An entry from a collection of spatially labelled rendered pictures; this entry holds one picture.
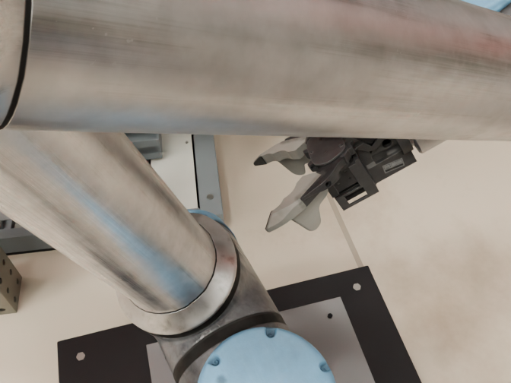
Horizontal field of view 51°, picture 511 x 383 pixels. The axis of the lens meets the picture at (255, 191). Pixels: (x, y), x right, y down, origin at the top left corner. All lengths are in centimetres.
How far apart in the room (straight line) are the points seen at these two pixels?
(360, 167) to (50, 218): 39
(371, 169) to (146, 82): 54
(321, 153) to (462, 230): 95
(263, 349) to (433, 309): 88
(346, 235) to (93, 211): 112
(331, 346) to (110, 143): 58
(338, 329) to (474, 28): 66
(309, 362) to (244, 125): 40
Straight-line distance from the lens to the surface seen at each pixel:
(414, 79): 27
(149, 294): 56
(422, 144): 67
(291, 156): 73
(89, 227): 43
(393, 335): 104
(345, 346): 90
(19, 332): 145
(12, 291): 146
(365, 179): 69
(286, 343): 60
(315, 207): 67
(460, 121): 33
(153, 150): 151
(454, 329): 142
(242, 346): 59
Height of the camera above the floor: 123
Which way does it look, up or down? 52 degrees down
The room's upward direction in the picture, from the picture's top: straight up
